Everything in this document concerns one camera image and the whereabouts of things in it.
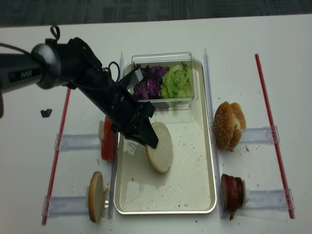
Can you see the torn sesame bun half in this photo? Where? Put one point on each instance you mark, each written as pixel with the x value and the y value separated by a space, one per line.
pixel 239 125

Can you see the right red strip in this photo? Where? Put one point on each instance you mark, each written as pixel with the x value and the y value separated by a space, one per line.
pixel 289 200

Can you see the clear rail behind sesame bun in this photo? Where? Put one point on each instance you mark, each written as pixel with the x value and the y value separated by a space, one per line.
pixel 264 135

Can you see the sesame burger bun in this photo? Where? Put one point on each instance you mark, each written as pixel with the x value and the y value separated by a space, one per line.
pixel 224 125

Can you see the red strip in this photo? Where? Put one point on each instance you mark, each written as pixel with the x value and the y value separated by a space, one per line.
pixel 55 161
pixel 289 200

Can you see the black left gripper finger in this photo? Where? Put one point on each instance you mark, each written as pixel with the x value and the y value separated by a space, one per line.
pixel 141 131

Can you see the white pusher behind tomato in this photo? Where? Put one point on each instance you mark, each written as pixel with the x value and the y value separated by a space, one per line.
pixel 101 130

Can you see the clear rail behind meat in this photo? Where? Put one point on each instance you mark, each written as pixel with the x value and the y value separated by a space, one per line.
pixel 280 199

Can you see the right clear long divider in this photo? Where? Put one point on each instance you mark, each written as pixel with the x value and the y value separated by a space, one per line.
pixel 211 115

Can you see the bun slice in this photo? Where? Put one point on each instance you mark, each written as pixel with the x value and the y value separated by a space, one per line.
pixel 160 158
pixel 95 199

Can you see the bun bottom slice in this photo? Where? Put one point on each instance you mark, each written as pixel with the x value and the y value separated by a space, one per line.
pixel 160 158

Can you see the fallen purple cabbage scrap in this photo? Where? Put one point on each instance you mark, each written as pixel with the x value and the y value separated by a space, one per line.
pixel 46 113

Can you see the purple cabbage pieces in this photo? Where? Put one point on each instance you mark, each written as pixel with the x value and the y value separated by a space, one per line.
pixel 150 87

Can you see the red tomato slices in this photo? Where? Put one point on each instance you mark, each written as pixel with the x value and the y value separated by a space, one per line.
pixel 108 141

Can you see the clear rail behind bun slices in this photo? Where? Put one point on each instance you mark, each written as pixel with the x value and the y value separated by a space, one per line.
pixel 64 206

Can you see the green lettuce leaves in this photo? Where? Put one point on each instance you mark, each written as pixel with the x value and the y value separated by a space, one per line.
pixel 176 83

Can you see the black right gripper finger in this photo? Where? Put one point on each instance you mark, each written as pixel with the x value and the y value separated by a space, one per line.
pixel 147 109

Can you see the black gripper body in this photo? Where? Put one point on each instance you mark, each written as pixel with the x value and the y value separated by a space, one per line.
pixel 112 99

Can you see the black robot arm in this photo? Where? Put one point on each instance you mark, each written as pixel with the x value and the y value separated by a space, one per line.
pixel 74 65

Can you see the metal serving tray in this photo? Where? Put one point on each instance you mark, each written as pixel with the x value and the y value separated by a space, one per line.
pixel 176 177

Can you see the left red strip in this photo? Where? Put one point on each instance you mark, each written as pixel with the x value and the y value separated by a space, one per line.
pixel 55 161

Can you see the dark red meat patties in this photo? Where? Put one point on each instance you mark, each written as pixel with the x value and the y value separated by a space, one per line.
pixel 232 193

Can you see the bun slice in rack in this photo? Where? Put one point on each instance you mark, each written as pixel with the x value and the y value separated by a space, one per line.
pixel 95 199

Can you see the white pusher behind meat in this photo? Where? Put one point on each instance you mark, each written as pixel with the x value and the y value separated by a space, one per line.
pixel 246 191

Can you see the clear plastic salad container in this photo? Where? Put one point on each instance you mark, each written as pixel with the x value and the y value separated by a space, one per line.
pixel 170 59

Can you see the clear rail behind tomato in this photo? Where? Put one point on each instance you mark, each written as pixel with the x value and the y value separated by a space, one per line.
pixel 67 142

